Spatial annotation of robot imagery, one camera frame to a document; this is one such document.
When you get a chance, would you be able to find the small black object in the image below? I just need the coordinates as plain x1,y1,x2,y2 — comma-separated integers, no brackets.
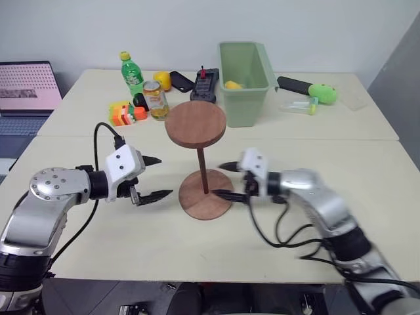
132,93,150,111

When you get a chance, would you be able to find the black handle with green head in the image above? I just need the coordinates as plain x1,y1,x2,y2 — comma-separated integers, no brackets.
276,75,338,106

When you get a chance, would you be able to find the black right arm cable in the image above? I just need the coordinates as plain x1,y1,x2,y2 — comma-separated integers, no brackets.
246,193,420,287

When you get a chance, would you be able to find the clear tube with green cap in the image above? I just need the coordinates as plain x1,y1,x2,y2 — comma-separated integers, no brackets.
278,96,320,116

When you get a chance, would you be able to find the round wooden disc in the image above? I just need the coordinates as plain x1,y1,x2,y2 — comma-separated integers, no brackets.
163,100,227,149

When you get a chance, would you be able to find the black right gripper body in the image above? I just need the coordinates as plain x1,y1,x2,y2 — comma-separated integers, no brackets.
241,169,261,198

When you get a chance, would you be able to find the green plastic bin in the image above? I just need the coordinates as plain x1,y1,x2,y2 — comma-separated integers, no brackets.
217,41,280,129

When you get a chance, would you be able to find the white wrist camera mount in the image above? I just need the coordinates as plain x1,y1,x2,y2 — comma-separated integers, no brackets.
104,144,146,203
240,147,270,198

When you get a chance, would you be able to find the yellow cup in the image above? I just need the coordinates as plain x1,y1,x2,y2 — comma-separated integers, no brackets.
153,70,173,92

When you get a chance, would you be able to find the colourful block toy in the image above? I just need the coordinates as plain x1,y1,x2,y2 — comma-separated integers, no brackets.
108,100,137,127

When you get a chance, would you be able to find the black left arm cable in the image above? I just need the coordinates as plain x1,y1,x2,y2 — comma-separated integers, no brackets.
51,121,127,261

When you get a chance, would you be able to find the open laptop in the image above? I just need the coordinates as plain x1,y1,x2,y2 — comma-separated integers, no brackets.
0,60,64,184

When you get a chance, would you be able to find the yellow fruit can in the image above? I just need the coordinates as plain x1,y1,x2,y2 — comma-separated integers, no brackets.
142,80,171,122

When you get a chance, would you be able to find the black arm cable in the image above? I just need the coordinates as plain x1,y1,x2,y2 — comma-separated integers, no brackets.
246,193,420,287
51,121,127,261

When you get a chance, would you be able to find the green bottle with yellow cap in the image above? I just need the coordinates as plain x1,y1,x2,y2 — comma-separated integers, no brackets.
119,50,146,100

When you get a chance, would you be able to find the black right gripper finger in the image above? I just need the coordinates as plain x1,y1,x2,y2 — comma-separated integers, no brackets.
218,160,244,173
211,189,251,205

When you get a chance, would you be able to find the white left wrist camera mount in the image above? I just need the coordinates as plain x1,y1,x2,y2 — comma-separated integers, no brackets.
104,144,146,203

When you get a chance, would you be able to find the dark wooden pole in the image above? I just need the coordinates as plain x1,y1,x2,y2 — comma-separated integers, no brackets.
196,146,210,195

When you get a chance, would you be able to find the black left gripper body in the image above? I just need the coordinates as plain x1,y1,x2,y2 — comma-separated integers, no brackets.
114,176,143,207

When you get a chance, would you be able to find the round wooden base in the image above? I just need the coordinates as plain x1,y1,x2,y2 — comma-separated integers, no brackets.
178,168,235,221

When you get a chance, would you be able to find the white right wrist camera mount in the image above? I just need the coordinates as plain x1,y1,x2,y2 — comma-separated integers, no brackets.
240,147,270,198

